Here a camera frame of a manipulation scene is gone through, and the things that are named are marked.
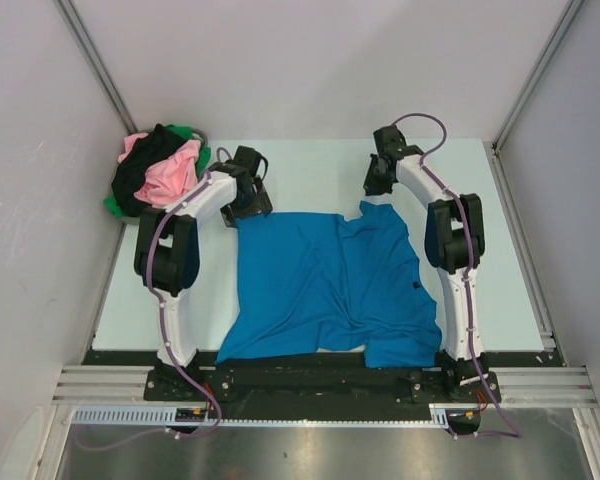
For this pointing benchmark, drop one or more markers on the pink t shirt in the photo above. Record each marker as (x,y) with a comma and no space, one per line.
(167,180)

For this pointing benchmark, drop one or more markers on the white slotted cable duct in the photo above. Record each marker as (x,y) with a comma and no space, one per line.
(172,416)

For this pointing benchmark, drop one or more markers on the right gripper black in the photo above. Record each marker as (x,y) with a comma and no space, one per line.
(371,186)

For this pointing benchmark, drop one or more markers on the green t shirt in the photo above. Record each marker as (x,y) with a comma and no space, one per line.
(180,132)

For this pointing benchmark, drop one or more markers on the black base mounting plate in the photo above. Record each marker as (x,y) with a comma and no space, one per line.
(323,385)

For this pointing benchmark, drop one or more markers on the black t shirt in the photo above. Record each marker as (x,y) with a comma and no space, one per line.
(130,175)

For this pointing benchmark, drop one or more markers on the aluminium frame rail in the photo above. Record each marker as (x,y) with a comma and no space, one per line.
(533,387)

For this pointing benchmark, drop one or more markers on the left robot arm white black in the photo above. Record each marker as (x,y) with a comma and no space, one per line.
(167,254)

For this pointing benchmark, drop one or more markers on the grey laundry basket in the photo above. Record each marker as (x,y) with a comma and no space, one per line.
(200,137)

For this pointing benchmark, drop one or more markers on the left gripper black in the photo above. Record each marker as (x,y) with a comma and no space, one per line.
(260,204)

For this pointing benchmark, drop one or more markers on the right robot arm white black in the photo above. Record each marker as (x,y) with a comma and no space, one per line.
(454,243)

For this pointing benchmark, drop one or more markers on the blue t shirt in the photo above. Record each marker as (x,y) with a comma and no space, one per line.
(315,281)

